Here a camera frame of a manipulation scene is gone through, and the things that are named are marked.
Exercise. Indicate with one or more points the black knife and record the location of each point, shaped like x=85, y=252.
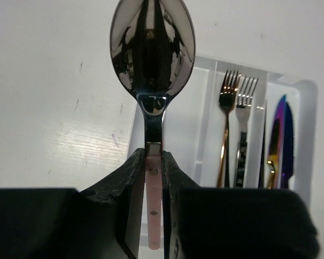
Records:
x=262, y=161

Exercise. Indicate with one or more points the iridescent rainbow knife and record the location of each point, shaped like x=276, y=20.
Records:
x=276, y=144

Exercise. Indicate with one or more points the silver fork with black handle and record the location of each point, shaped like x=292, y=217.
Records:
x=242, y=111

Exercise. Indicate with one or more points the copper fork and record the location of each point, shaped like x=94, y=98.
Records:
x=227, y=97

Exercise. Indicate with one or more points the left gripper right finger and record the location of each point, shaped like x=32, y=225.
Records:
x=204, y=222

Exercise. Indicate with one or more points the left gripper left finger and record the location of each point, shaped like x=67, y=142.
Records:
x=102, y=221

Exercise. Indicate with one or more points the blue knife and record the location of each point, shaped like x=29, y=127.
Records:
x=288, y=153

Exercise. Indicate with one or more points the white three-compartment cutlery tray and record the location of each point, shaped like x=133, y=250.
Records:
x=194, y=126

